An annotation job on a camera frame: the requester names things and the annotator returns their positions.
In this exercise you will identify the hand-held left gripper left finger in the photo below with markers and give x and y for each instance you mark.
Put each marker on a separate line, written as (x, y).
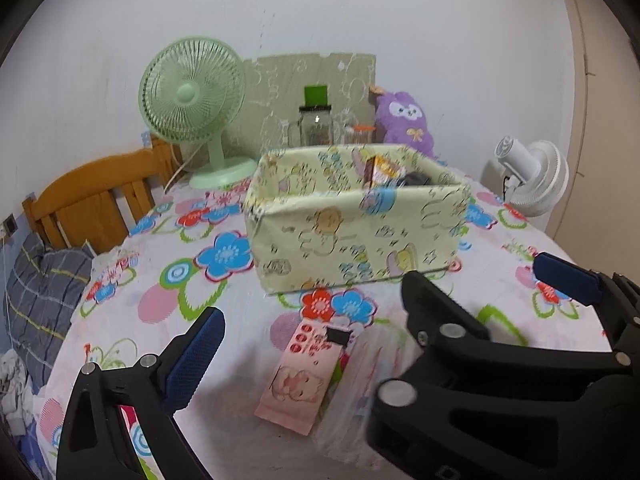
(192, 360)

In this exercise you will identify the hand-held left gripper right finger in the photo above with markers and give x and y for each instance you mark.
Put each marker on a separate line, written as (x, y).
(567, 280)

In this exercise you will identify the pink tissue pack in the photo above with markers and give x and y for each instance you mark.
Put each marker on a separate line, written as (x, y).
(297, 385)

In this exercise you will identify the yellow patterned fabric storage box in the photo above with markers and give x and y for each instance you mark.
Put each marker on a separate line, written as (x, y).
(330, 240)

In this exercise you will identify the black plastic bag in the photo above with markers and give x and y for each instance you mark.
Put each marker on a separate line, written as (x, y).
(415, 179)

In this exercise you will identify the white standing fan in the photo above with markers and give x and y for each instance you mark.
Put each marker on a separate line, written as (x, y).
(542, 175)

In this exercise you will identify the black plastic scrap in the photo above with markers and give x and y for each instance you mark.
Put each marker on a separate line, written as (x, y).
(338, 336)

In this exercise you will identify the grey plaid pillow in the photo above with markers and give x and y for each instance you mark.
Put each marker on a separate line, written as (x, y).
(40, 285)

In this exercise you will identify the beige door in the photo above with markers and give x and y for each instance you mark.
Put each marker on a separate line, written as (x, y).
(605, 110)

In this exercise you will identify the white crumpled bedding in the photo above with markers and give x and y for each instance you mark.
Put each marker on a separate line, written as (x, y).
(15, 395)

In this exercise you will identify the clear plastic bag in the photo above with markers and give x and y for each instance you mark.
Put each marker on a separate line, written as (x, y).
(375, 360)

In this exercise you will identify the orange yellow snack box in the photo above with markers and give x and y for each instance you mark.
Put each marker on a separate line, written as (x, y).
(382, 172)

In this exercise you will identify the purple plush rabbit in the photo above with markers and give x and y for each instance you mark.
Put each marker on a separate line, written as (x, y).
(407, 120)

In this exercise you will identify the cotton swab container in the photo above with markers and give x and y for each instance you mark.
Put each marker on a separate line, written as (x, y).
(361, 135)

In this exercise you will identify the glass jar with green lid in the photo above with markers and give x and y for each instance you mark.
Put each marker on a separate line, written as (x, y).
(316, 125)

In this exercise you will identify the green desk fan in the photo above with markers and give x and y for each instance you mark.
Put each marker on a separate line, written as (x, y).
(187, 92)

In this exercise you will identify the green patterned cardboard sheet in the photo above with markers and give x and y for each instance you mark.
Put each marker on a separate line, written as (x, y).
(280, 90)

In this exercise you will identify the wall socket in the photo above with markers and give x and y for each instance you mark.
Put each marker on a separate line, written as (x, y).
(8, 226)

